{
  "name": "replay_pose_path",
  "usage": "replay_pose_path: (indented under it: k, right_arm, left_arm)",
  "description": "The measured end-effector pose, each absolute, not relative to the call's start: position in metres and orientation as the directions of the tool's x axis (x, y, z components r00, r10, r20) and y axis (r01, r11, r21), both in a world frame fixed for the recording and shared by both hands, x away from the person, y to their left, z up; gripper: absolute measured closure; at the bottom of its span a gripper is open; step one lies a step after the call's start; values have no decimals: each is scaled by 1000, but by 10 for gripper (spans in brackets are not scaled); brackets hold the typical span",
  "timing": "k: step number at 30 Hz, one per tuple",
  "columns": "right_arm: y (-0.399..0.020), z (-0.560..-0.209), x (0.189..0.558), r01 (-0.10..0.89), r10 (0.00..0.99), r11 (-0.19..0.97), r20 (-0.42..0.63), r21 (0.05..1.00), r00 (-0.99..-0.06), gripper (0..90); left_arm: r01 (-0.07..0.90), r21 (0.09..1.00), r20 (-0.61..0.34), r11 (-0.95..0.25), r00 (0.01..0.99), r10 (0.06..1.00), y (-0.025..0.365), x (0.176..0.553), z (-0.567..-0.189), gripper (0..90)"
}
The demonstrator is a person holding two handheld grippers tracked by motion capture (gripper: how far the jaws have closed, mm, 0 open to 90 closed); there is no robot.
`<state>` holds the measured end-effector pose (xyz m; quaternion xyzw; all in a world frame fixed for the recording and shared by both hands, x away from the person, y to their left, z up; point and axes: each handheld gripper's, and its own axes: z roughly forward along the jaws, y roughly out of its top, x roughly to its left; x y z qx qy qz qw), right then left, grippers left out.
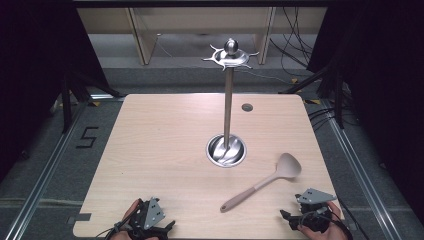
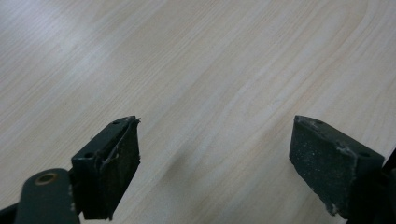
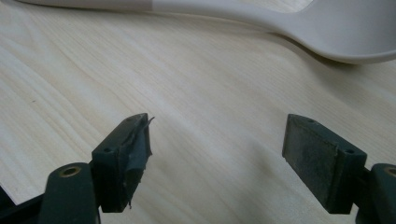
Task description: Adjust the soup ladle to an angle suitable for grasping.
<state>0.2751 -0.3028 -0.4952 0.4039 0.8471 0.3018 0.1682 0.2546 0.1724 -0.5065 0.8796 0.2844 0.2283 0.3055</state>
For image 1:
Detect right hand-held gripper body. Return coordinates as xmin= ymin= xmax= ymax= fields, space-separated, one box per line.
xmin=293 ymin=187 xmax=338 ymax=233

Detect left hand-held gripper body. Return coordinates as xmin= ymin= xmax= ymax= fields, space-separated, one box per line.
xmin=128 ymin=196 xmax=167 ymax=239

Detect beige silicone spatula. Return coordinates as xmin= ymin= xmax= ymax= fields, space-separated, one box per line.
xmin=219 ymin=152 xmax=303 ymax=214

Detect steel utensil rack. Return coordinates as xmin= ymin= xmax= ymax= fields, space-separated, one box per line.
xmin=201 ymin=37 xmax=260 ymax=168

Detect person's left hand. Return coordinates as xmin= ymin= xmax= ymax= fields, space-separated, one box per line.
xmin=109 ymin=198 xmax=142 ymax=240

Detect person's right hand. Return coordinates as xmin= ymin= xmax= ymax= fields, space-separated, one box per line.
xmin=297 ymin=201 xmax=350 ymax=240

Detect grey tape strip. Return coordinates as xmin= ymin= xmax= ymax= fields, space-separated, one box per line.
xmin=65 ymin=212 xmax=92 ymax=226

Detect black metal stand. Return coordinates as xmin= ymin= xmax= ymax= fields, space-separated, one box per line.
xmin=59 ymin=70 xmax=123 ymax=135
xmin=279 ymin=63 xmax=348 ymax=130

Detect black curtain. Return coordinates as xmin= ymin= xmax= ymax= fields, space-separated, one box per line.
xmin=305 ymin=0 xmax=424 ymax=218
xmin=0 ymin=0 xmax=112 ymax=183

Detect beige wooden furniture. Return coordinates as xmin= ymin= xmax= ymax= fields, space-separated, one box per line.
xmin=76 ymin=7 xmax=328 ymax=67

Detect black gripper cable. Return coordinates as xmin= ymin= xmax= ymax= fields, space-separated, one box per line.
xmin=299 ymin=205 xmax=355 ymax=240
xmin=95 ymin=211 xmax=137 ymax=240

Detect aluminium floor rail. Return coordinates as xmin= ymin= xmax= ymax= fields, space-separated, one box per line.
xmin=320 ymin=99 xmax=398 ymax=240
xmin=3 ymin=98 xmax=88 ymax=240

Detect black floor cables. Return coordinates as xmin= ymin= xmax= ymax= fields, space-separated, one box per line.
xmin=307 ymin=105 xmax=338 ymax=132

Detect black cable bundle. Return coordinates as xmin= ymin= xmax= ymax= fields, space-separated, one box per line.
xmin=268 ymin=7 xmax=316 ymax=78

